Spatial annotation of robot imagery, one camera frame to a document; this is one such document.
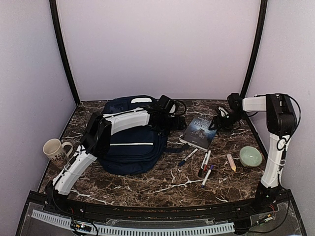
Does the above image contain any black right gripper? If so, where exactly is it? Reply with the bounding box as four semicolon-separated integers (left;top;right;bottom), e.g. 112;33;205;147
209;111;245;132

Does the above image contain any Wuthering Heights dark book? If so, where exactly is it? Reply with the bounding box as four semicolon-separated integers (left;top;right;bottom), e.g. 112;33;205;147
179;116;217;152

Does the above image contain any navy blue student backpack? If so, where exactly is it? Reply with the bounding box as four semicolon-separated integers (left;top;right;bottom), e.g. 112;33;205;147
99;95;189;176

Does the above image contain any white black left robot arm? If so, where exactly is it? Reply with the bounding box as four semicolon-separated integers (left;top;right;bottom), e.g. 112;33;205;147
45;95;187;214

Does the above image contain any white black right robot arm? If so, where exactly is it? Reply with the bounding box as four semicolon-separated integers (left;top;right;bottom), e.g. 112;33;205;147
208;93;301;213

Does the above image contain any white marker blue cap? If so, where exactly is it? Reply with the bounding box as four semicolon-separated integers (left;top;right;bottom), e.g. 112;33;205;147
178;148;198;167

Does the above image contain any white marker red cap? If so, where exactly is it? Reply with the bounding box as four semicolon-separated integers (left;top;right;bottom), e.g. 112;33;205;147
203;150;211;172

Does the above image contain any white marker purple cap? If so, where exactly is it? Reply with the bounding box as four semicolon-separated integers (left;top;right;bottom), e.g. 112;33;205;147
201;165;214;188

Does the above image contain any pale green ceramic bowl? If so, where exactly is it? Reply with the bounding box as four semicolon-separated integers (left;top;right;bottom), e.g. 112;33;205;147
239;146;262;168

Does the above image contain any white marker black cap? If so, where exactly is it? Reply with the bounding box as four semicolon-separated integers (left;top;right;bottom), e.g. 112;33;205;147
197;153;208;177

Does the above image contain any cream patterned ceramic mug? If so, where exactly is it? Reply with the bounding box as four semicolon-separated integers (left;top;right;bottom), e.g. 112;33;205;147
43;139;73;170

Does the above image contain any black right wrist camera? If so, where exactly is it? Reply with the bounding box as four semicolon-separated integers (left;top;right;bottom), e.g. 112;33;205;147
227;93;243;111

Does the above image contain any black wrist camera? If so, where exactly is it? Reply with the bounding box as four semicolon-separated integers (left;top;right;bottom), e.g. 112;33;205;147
227;93;243;111
157;95;176;114

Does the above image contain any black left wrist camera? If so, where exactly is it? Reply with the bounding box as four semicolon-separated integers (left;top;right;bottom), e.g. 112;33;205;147
157;95;176;114

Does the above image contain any black right corner post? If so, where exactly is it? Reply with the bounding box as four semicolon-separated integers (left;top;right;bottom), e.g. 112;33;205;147
240;0;268;98

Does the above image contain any black corner post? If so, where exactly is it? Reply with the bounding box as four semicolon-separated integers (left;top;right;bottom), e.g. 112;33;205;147
240;0;268;98
49;0;81;106

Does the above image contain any grey slotted cable duct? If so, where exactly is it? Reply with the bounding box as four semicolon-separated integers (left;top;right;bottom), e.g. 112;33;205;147
31;210;235;236

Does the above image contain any black front mounting rail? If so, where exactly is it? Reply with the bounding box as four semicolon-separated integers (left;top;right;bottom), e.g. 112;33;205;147
27;191;288;222

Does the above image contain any black left corner post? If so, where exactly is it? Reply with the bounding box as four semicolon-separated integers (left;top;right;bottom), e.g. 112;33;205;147
49;0;81;106

